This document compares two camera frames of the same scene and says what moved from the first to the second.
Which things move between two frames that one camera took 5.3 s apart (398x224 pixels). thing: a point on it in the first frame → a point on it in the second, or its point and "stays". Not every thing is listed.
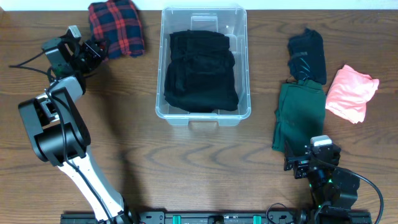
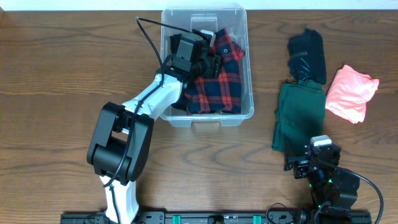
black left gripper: x=89 y=46 → x=214 y=67
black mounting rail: x=226 y=217 stays
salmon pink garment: x=349 y=94 stays
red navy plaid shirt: x=119 y=23 → x=222 y=94
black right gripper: x=303 y=162 stays
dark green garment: x=300 y=117 stays
